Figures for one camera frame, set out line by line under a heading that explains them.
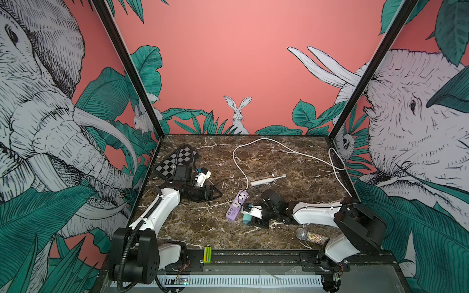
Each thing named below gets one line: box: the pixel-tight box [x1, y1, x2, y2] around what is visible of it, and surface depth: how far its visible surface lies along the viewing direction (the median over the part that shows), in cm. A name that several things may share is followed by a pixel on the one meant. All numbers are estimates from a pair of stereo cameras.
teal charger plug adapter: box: [242, 213, 253, 225], surface depth 85 cm
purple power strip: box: [225, 189, 250, 222], surface depth 88 cm
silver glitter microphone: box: [294, 227, 329, 245], surface depth 80 cm
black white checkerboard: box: [153, 144, 198, 179], surface depth 106 cm
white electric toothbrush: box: [250, 173, 287, 187], surface depth 100 cm
